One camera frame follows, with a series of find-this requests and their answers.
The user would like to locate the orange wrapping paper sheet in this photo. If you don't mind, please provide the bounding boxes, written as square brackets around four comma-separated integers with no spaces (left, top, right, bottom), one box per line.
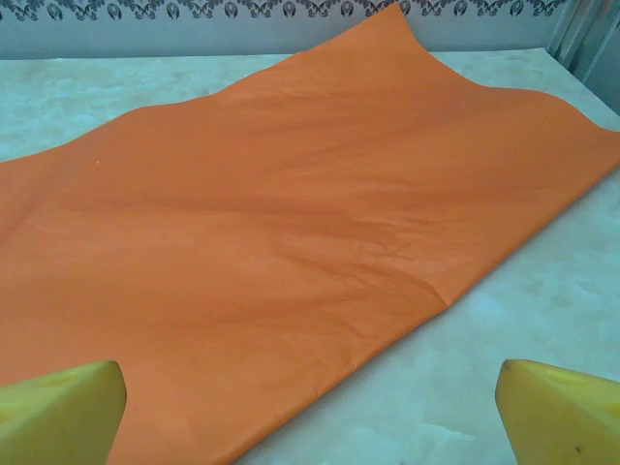
[0,1,620,465]

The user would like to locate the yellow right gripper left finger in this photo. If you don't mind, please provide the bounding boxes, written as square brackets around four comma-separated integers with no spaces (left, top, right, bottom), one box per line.
[0,359,128,465]

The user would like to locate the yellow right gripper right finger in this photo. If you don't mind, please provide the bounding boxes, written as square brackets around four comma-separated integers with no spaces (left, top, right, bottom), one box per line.
[494,358,620,465]

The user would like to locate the aluminium right corner post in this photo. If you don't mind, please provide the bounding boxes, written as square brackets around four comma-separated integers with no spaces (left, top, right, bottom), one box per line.
[546,0,620,86]

